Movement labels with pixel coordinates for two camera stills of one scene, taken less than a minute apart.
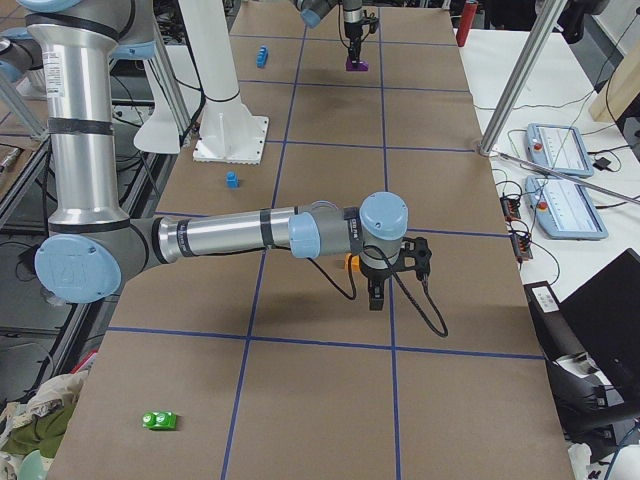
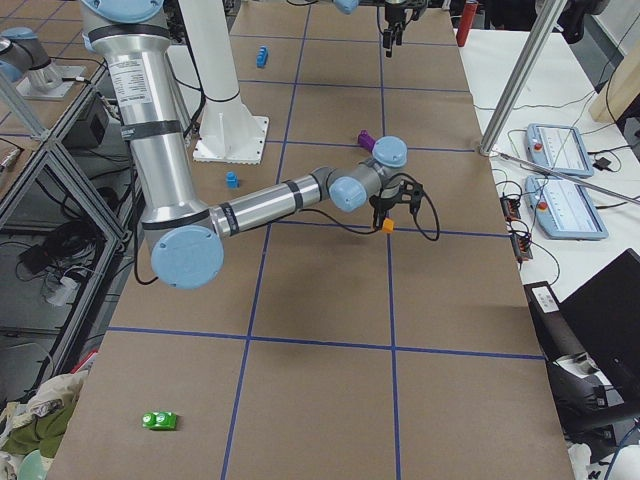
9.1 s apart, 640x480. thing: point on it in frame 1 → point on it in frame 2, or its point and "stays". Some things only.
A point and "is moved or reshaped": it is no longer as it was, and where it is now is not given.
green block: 163,420 stays
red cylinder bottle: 466,21 stays
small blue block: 231,180 stays
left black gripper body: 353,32 → 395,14
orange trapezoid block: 355,262 is moved or reshaped
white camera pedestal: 228,132 stays
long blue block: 261,56 stays
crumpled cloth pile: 39,423 stays
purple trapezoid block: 362,65 → 365,140
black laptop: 604,314 stays
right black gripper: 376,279 → 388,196
